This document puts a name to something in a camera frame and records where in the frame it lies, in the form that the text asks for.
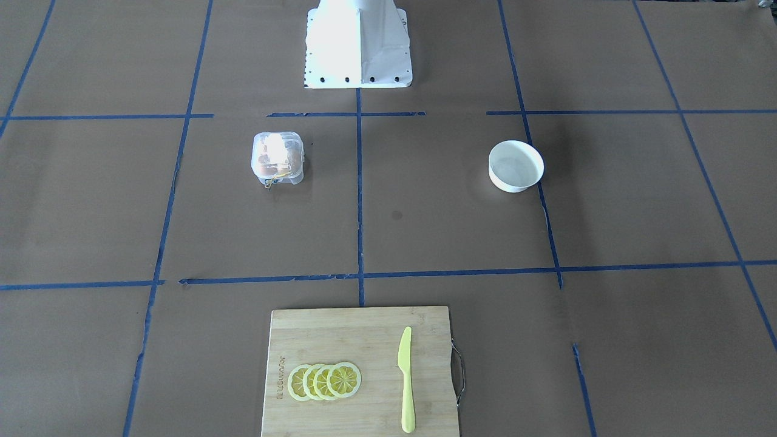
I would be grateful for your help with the brown egg from bowl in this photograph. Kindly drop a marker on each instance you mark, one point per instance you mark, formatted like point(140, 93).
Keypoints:
point(295, 161)

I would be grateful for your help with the clear plastic egg box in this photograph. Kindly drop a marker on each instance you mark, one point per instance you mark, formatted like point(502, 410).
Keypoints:
point(273, 146)

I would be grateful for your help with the bamboo cutting board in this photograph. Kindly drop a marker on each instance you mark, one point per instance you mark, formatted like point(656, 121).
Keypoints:
point(369, 338)

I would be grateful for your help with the yellow blue rubber band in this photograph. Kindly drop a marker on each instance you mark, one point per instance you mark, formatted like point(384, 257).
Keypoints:
point(269, 182)

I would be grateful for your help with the white round bowl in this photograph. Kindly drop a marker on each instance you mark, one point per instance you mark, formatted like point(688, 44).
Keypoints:
point(514, 166)

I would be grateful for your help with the yellow plastic knife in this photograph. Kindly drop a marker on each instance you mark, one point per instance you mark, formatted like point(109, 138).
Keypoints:
point(404, 362)

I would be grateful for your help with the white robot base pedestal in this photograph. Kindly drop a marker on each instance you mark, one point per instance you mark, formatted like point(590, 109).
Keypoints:
point(357, 45)

